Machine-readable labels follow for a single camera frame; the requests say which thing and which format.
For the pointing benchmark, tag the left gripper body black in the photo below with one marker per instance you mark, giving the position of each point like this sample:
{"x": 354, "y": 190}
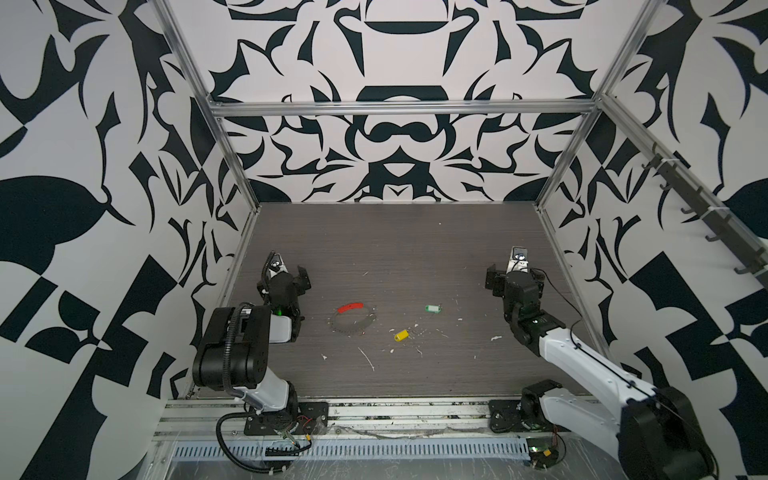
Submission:
{"x": 299, "y": 282}

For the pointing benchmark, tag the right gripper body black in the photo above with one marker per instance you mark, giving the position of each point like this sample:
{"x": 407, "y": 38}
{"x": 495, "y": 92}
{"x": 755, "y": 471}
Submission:
{"x": 501, "y": 289}

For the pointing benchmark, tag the metal keyring with red grip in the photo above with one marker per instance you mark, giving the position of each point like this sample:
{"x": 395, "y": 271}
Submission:
{"x": 352, "y": 318}

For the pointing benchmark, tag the yellow capped key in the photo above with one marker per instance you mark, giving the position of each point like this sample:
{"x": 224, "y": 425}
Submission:
{"x": 402, "y": 335}

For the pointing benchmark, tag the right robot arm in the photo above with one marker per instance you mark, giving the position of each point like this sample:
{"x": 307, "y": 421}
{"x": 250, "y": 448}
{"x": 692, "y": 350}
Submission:
{"x": 652, "y": 432}

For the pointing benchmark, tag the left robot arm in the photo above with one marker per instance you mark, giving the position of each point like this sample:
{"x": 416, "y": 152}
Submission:
{"x": 234, "y": 352}

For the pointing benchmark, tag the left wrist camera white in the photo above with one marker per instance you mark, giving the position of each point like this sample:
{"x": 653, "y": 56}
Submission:
{"x": 274, "y": 265}

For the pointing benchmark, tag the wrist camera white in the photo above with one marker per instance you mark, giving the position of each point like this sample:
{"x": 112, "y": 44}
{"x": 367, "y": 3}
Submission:
{"x": 274, "y": 265}
{"x": 518, "y": 260}

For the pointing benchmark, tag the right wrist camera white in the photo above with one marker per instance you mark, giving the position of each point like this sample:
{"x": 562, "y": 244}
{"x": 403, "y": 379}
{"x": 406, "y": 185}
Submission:
{"x": 518, "y": 260}

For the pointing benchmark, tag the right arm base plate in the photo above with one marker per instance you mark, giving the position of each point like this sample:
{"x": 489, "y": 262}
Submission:
{"x": 522, "y": 415}

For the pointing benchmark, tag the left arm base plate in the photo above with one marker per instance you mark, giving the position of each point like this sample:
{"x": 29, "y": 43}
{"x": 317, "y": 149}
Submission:
{"x": 301, "y": 417}

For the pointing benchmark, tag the white slotted cable duct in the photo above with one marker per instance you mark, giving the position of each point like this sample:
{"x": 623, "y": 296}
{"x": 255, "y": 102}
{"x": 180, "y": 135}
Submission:
{"x": 327, "y": 449}

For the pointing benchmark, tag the black wall hook rail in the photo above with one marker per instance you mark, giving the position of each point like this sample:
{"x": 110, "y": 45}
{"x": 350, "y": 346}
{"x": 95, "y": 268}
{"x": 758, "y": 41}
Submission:
{"x": 701, "y": 204}

